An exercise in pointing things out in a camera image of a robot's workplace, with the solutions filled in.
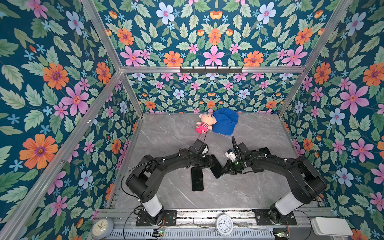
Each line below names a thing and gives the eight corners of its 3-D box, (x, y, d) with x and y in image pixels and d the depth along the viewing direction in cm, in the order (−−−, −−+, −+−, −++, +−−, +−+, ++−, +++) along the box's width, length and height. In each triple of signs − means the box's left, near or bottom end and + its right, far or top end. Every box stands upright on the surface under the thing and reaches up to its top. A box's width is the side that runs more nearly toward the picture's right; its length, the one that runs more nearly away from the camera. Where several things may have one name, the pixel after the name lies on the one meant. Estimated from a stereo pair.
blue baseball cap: (211, 132, 110) (211, 129, 107) (214, 110, 125) (214, 106, 122) (237, 136, 108) (238, 132, 105) (237, 113, 123) (238, 109, 120)
